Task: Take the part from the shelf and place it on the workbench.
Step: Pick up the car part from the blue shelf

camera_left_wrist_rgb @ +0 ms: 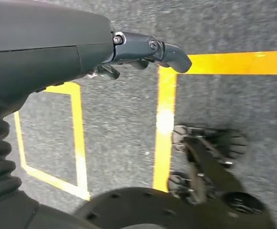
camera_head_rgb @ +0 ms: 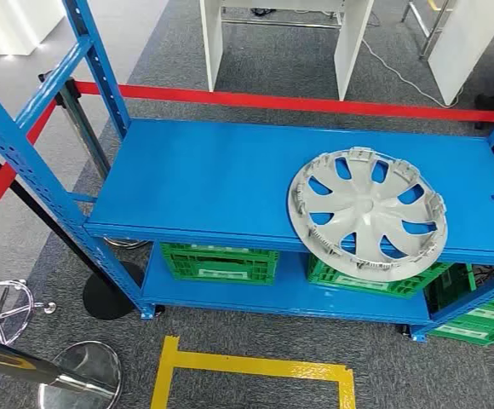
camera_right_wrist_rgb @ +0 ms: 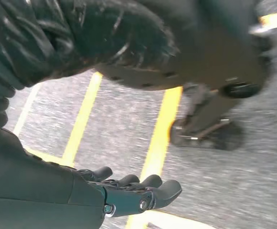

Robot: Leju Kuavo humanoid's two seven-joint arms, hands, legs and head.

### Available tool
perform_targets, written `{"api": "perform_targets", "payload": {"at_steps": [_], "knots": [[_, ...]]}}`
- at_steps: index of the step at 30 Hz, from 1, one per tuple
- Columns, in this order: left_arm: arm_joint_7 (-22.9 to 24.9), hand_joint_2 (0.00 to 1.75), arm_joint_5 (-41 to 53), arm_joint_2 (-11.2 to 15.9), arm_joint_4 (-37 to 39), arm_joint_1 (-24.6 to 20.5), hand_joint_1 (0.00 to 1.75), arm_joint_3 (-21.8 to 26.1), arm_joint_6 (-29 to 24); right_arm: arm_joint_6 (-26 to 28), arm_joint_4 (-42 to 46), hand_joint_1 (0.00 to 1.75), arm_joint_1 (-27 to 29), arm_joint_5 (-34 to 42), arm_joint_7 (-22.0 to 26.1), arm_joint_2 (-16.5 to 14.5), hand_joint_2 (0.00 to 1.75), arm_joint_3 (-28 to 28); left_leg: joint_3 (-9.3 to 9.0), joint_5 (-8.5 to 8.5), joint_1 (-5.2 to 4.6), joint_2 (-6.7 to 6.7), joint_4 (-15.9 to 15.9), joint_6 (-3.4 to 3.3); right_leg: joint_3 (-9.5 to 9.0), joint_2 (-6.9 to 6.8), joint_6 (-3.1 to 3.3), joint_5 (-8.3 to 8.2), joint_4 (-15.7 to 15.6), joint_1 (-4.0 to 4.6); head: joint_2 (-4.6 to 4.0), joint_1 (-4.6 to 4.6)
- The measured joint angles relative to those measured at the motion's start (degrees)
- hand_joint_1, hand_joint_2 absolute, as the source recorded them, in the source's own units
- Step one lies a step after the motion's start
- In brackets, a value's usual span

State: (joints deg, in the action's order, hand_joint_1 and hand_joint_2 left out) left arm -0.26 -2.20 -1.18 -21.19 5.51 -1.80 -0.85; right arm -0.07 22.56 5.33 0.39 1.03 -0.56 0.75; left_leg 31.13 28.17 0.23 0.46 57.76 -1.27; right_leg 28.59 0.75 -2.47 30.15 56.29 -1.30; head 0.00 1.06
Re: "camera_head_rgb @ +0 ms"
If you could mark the grey plastic wheel cover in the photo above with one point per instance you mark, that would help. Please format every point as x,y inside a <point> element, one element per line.
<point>357,209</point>

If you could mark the blue metal shelf rack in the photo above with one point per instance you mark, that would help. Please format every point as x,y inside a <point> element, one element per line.
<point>208,175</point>

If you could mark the white table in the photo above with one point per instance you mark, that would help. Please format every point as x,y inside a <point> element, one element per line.
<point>349,45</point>

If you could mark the white panel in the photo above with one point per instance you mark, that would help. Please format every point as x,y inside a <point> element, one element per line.
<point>464,45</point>

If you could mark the white platform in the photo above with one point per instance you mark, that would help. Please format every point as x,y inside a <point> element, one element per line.
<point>8,28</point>

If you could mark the black stanchion post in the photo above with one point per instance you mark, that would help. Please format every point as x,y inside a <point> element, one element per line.
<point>110,296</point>

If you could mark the chrome stanchion post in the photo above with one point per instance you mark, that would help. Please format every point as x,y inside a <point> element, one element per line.
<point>17,364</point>
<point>85,132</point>

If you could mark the chrome metal frame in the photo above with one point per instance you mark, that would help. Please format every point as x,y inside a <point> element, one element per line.
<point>434,28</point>

